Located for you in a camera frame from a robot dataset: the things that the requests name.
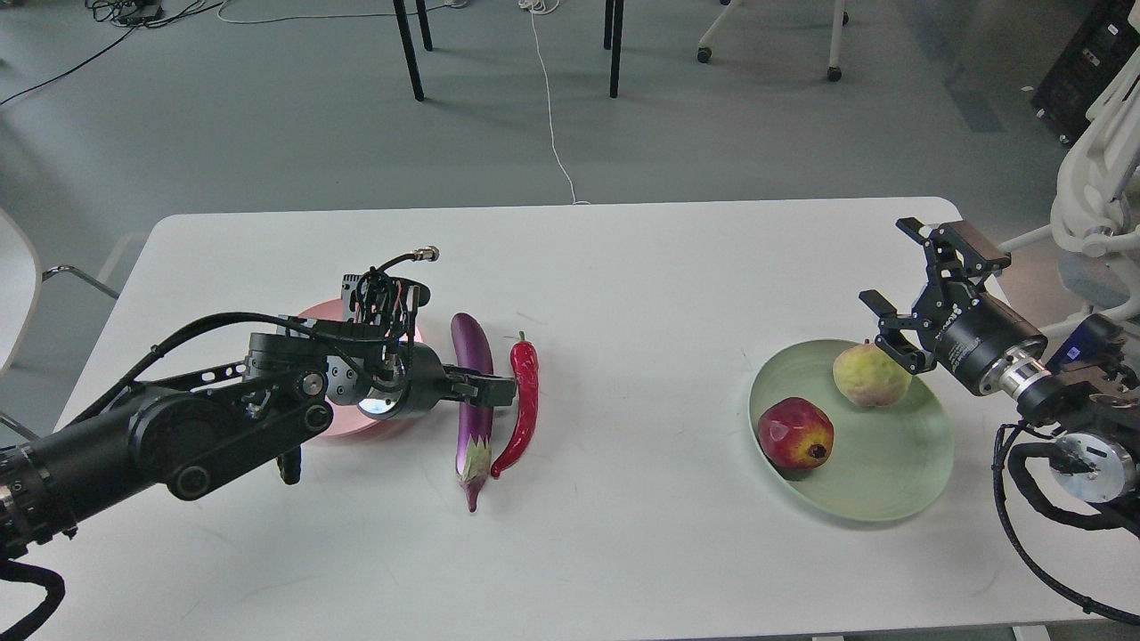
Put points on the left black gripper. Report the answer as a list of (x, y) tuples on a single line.
[(410, 380)]

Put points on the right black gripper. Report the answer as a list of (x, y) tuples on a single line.
[(966, 331)]

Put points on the purple eggplant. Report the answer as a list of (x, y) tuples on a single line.
[(473, 455)]

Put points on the red chili pepper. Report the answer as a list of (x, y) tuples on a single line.
[(525, 365)]

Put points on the red pomegranate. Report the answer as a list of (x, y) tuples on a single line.
[(795, 435)]

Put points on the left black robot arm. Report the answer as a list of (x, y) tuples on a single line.
[(195, 432)]

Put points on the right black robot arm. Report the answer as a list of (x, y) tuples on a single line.
[(1072, 454)]

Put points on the pink plate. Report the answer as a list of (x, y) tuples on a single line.
[(348, 421)]

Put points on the green plate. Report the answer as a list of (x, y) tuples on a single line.
[(890, 463)]

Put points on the white office chair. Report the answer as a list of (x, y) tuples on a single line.
[(1093, 219)]

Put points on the white chair base with casters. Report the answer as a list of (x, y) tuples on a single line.
[(840, 18)]

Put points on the black computer case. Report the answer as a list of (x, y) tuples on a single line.
[(1090, 61)]

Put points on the grey chair at left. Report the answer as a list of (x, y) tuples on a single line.
[(50, 318)]

